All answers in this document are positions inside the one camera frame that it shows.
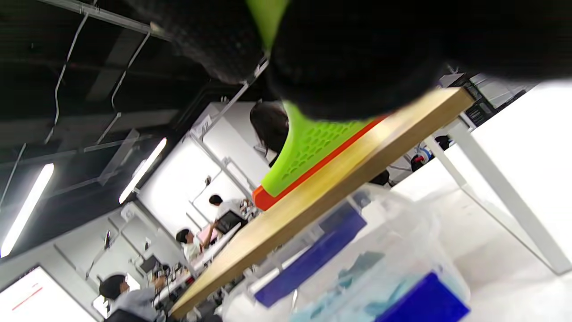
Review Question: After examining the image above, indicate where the person's right hand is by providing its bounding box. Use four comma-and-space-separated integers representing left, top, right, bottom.
125, 0, 572, 121

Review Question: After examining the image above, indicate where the green scraper with orange blade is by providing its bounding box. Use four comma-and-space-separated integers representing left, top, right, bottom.
245, 0, 387, 212

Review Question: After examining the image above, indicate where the small wooden table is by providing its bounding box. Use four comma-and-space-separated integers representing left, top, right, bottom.
170, 87, 572, 319

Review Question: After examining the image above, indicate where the clear plastic storage box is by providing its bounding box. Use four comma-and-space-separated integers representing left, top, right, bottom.
221, 186, 472, 322

